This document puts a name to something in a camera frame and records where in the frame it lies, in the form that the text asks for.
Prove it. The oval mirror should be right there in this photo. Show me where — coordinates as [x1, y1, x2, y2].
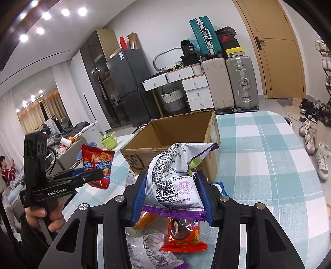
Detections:
[153, 48, 182, 71]

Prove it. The grey door mat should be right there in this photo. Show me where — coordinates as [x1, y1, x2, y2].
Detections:
[278, 97, 302, 107]

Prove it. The person's left forearm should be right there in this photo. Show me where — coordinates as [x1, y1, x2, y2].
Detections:
[10, 219, 53, 269]

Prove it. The tall cardboard box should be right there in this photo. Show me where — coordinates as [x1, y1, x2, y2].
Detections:
[126, 32, 140, 50]

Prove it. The blue snack packet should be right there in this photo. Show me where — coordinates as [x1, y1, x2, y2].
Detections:
[210, 181, 228, 196]

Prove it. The silver suitcase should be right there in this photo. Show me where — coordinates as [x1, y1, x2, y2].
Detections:
[225, 55, 260, 112]

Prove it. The woven basket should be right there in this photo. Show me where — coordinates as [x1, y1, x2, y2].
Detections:
[160, 87, 187, 113]

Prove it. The dark clothes pile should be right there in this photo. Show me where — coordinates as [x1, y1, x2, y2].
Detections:
[43, 118, 90, 141]

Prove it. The white purple snack bag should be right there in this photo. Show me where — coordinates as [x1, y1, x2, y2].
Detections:
[143, 142, 220, 223]
[125, 230, 188, 269]

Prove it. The group of shoes on floor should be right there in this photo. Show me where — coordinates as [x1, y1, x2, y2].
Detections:
[297, 98, 331, 181]

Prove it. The clear white snack packet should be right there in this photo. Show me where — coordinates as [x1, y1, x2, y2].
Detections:
[125, 169, 140, 187]

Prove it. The teal suitcase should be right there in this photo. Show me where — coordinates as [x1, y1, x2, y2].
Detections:
[188, 16, 223, 58]

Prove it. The orange red snack packet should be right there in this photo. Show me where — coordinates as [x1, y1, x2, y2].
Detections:
[160, 218, 208, 253]

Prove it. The white appliance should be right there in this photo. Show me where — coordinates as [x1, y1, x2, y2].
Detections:
[82, 123, 104, 145]

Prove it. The dark grey fridge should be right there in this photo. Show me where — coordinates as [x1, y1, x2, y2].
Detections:
[106, 48, 161, 127]

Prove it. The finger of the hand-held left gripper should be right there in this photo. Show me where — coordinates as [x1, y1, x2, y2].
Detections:
[69, 171, 104, 188]
[47, 168, 86, 182]

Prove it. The green pitcher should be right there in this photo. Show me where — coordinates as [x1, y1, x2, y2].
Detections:
[101, 132, 118, 151]

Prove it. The stack of shoe boxes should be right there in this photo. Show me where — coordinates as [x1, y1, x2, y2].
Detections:
[215, 25, 246, 59]

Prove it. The teal checked tablecloth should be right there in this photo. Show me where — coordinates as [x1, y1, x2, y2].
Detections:
[59, 111, 331, 269]

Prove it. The white drawer desk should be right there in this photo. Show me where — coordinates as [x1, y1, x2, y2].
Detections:
[142, 63, 215, 112]

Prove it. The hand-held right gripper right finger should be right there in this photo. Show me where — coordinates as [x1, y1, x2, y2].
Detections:
[193, 171, 308, 269]

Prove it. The black bag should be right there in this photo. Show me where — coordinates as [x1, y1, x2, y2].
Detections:
[180, 40, 200, 66]

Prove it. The dark glass cabinet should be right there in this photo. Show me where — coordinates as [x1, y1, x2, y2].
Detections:
[79, 29, 122, 129]

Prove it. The beige suitcase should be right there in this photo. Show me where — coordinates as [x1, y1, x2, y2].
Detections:
[201, 57, 235, 112]

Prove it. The wooden door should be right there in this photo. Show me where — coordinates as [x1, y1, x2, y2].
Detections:
[232, 0, 306, 99]

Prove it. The person's left hand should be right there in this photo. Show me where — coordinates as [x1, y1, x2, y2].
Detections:
[24, 200, 66, 232]

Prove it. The red snack bag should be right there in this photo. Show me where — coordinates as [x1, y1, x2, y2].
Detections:
[81, 144, 116, 190]

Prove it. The shoe rack with shoes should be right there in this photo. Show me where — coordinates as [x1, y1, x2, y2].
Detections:
[314, 38, 331, 104]

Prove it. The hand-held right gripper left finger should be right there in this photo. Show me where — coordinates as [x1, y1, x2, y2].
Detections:
[39, 171, 148, 269]

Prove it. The brown cardboard box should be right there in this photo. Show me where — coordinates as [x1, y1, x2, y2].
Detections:
[120, 110, 221, 183]

